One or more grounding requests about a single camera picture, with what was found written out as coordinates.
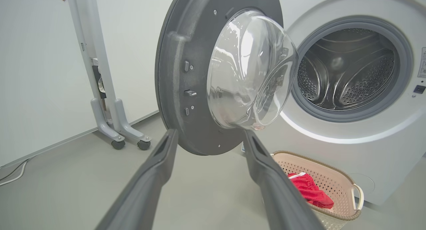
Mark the grey wheeled metal stand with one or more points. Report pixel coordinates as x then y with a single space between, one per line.
100 90

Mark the round glass washing machine door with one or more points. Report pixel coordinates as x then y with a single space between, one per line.
189 90

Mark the cream perforated laundry basket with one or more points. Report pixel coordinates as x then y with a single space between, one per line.
332 186

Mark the red white sports garment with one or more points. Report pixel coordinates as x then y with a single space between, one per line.
313 191

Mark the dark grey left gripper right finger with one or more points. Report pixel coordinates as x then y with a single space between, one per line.
279 200

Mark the white washing machine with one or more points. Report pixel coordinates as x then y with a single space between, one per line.
366 156

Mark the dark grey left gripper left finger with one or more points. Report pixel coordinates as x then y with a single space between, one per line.
146 190

